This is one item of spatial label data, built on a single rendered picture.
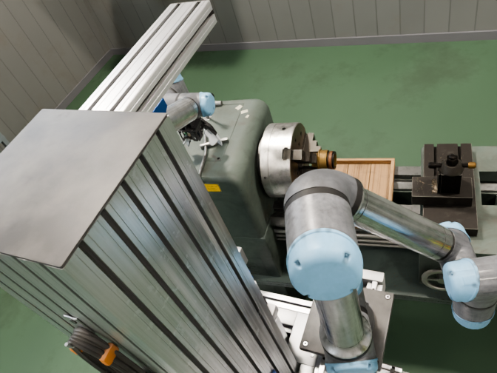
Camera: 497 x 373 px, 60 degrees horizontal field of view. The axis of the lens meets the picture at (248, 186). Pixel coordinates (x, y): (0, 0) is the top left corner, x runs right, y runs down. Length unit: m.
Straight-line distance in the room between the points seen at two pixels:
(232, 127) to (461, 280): 1.19
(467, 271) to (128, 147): 0.62
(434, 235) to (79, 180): 0.69
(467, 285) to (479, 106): 2.88
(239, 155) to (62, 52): 3.97
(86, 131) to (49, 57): 4.67
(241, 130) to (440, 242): 1.03
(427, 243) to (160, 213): 0.57
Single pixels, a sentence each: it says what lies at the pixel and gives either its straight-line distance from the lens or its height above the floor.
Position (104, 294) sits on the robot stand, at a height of 1.95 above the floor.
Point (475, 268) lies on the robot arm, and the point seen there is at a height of 1.60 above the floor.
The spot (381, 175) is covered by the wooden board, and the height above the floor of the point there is 0.88.
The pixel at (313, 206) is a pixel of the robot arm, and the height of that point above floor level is 1.81.
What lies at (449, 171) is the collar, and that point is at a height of 1.14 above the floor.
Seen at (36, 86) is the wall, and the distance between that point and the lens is 5.19.
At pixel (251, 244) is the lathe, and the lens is 1.95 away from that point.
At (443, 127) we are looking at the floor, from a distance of 3.50.
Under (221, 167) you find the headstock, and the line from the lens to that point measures 1.66.
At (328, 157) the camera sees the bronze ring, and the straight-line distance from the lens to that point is 1.77.
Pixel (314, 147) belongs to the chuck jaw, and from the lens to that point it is 1.83.
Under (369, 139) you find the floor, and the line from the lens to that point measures 3.44.
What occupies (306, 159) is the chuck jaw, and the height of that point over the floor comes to 1.15.
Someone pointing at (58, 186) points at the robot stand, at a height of 2.03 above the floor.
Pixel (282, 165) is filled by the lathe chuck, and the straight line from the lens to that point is 1.69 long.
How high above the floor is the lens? 2.35
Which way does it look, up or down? 45 degrees down
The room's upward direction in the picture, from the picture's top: 22 degrees counter-clockwise
